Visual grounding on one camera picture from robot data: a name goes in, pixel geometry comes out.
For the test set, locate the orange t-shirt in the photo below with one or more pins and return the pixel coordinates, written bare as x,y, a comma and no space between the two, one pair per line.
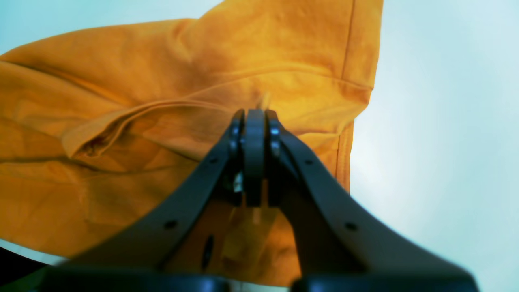
100,125

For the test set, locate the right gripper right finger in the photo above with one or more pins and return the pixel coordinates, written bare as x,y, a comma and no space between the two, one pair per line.
335,237

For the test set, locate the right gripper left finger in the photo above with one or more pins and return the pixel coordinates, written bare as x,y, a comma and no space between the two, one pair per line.
151,242

